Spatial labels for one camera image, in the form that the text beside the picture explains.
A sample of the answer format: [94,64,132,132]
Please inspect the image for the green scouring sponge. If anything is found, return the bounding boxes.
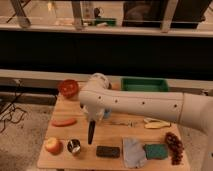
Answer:
[144,144,168,160]

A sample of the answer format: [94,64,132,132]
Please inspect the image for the small metal cup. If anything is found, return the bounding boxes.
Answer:
[67,139,81,155]

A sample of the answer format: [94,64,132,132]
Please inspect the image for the green plastic bin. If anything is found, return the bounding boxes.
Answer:
[121,77,169,92]

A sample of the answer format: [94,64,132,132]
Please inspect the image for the dark red grapes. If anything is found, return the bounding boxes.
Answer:
[165,132,184,165]

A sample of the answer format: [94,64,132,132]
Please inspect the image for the red bowl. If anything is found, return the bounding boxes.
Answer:
[58,79,79,99]

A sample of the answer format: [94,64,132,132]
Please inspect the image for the grey blue cloth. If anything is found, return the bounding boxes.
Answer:
[123,138,147,169]

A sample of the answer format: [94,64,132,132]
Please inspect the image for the black sponge block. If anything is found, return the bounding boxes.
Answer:
[96,146,120,158]

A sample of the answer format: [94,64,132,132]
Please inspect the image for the orange carrot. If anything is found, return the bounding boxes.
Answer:
[51,118,77,127]

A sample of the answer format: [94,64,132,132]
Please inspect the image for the yellow banana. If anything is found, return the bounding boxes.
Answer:
[144,118,171,129]

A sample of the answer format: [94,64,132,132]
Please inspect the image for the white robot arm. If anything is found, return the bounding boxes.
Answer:
[78,73,213,171]

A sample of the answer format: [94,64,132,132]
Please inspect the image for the black floor cables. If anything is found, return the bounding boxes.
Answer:
[0,79,28,134]

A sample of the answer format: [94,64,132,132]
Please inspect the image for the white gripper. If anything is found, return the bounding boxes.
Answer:
[82,105,105,145]

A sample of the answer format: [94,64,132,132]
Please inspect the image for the blue plastic cup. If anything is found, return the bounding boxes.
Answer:
[104,109,111,119]

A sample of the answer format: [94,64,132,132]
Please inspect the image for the red yellow apple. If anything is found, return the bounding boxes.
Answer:
[45,137,62,154]

